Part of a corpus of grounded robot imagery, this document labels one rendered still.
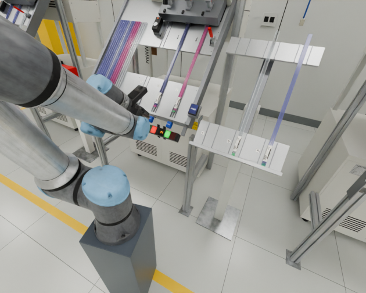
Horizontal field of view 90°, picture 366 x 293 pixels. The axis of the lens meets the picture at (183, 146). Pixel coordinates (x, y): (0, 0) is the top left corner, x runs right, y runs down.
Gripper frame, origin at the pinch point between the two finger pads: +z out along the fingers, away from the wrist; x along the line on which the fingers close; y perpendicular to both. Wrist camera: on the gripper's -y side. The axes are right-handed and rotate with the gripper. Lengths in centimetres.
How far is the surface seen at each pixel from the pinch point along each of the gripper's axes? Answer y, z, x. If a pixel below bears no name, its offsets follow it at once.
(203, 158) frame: 6, 50, 24
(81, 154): 40, 60, -89
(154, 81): -20.7, 3.8, -6.5
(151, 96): -11.8, 3.8, -4.8
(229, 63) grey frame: -53, 26, 23
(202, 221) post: 47, 54, 37
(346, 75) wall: -140, 144, 122
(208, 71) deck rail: -31.2, 2.6, 20.8
